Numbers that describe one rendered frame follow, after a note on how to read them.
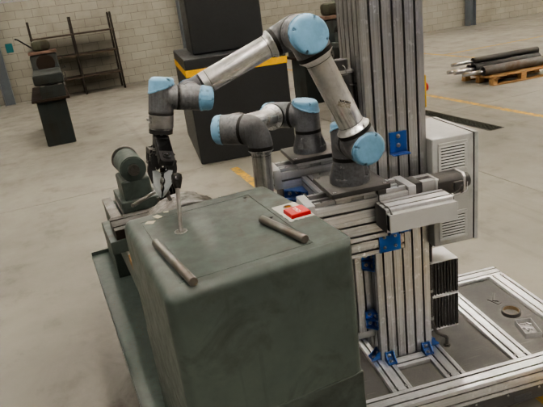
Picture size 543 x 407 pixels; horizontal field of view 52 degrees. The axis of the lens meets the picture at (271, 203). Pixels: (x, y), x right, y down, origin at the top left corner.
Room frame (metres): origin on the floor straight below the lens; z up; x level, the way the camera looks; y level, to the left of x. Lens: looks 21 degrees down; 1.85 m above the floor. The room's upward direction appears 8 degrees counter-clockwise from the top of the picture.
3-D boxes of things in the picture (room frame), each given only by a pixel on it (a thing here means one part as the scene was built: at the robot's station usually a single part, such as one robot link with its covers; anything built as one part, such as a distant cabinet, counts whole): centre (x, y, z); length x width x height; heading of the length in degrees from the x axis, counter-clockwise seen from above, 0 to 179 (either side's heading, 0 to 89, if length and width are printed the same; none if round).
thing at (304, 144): (2.45, -0.21, 1.21); 0.15 x 0.15 x 0.10
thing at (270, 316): (1.44, 0.14, 1.06); 0.59 x 0.48 x 0.39; 21
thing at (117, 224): (2.42, 0.52, 0.95); 0.43 x 0.18 x 0.04; 111
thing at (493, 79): (9.50, -4.26, 0.07); 1.24 x 0.86 x 0.14; 105
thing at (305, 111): (2.45, -0.20, 1.33); 0.13 x 0.12 x 0.14; 60
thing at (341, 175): (1.96, -0.30, 1.21); 0.15 x 0.15 x 0.10
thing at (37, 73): (9.78, 3.60, 0.82); 2.22 x 0.91 x 1.64; 19
